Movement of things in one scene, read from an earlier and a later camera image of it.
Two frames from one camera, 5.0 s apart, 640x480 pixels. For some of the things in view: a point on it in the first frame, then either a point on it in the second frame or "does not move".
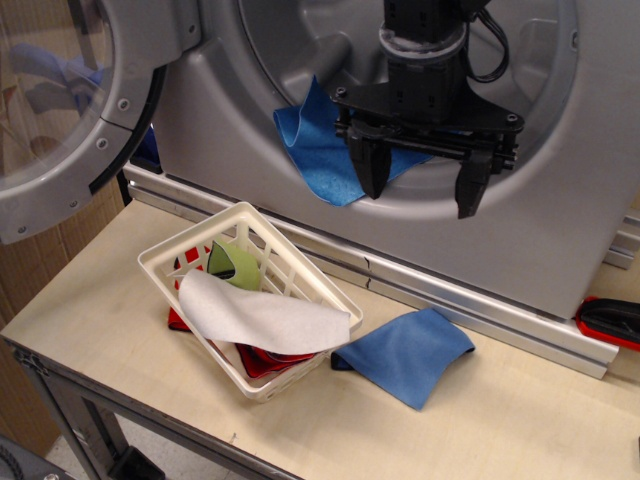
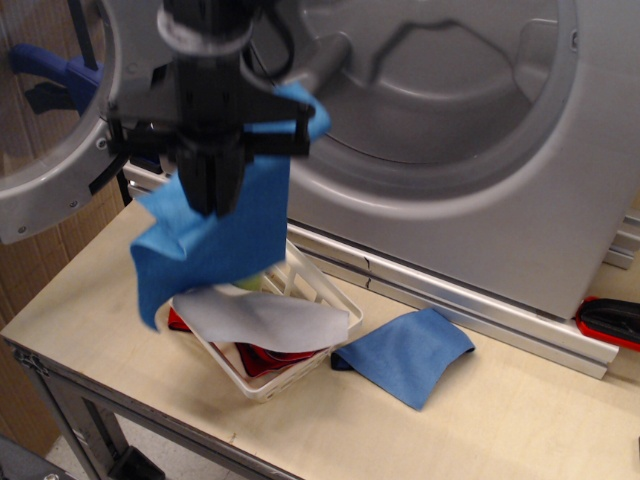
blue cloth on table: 408,355 does not move
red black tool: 612,321 does not move
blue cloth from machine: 316,134 → 183,249
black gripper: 427,105 → 213,122
